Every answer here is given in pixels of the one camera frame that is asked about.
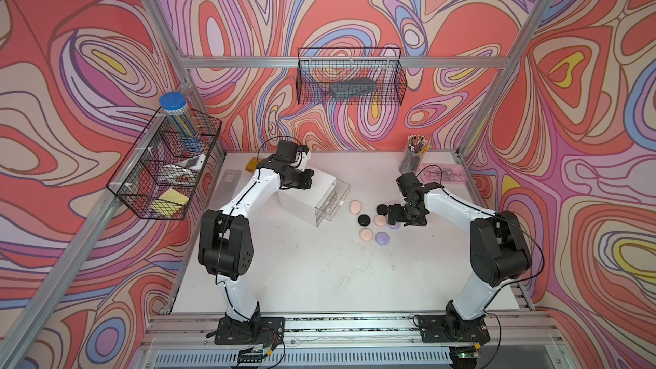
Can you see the white drawer cabinet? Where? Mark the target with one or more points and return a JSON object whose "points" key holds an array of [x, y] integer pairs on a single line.
{"points": [[302, 203]]}

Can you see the clear top drawer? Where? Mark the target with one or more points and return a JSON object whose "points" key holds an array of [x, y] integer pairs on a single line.
{"points": [[332, 201]]}

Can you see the black wire basket back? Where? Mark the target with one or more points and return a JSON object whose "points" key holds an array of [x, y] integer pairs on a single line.
{"points": [[319, 67]]}

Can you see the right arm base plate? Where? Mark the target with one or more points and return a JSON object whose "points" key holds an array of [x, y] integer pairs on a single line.
{"points": [[449, 328]]}

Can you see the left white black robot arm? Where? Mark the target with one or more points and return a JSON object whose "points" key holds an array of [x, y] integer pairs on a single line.
{"points": [[225, 245]]}

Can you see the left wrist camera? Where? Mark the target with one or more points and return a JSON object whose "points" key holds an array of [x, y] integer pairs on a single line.
{"points": [[293, 154]]}

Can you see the dark grey item in basket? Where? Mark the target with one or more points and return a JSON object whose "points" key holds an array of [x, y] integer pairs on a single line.
{"points": [[349, 89]]}

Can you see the white item in basket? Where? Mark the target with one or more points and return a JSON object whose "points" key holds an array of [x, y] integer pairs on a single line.
{"points": [[194, 163]]}

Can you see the black wire basket left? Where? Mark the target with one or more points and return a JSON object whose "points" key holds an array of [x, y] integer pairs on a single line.
{"points": [[152, 167]]}

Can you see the blue lid pencil tube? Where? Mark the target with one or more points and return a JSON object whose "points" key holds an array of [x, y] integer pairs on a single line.
{"points": [[175, 106]]}

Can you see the yellow sponge block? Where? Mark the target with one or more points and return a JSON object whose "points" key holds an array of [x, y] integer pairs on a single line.
{"points": [[251, 165]]}

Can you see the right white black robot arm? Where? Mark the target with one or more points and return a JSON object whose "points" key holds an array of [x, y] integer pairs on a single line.
{"points": [[499, 253]]}

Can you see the black earphone case left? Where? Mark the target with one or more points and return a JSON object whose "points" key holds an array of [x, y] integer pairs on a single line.
{"points": [[364, 220]]}

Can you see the clear pen holder cup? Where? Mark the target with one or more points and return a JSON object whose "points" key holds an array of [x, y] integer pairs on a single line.
{"points": [[413, 153]]}

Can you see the pink earphone case middle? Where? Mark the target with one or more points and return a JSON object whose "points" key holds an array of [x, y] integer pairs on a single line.
{"points": [[380, 220]]}

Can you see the black wire basket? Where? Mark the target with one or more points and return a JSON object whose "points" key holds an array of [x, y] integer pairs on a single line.
{"points": [[319, 67], [152, 167]]}

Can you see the black earphone case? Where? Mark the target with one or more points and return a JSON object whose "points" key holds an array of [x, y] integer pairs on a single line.
{"points": [[364, 220], [382, 209]]}

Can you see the pink earphone case bottom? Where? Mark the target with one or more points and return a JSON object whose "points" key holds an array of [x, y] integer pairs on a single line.
{"points": [[366, 234]]}

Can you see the pink earphone case top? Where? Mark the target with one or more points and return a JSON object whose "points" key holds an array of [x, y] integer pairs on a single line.
{"points": [[355, 207]]}

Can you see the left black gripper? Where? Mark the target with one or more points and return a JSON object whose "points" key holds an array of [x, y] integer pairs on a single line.
{"points": [[307, 179]]}

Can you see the black earphone case right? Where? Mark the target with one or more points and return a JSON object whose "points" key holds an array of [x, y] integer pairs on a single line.
{"points": [[382, 209]]}

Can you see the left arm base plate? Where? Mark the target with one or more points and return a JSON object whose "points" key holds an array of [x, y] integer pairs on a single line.
{"points": [[268, 331]]}

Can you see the pink transparent pencil case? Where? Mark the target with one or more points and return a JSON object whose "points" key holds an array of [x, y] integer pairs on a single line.
{"points": [[445, 173]]}

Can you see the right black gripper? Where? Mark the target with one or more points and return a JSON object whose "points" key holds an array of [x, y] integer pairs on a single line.
{"points": [[395, 215]]}

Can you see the yellow sticky notes pad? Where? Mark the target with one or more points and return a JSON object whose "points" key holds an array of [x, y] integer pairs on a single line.
{"points": [[169, 203]]}

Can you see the pink earphone case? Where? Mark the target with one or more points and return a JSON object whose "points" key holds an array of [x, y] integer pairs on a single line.
{"points": [[355, 207], [380, 220], [366, 234]]}

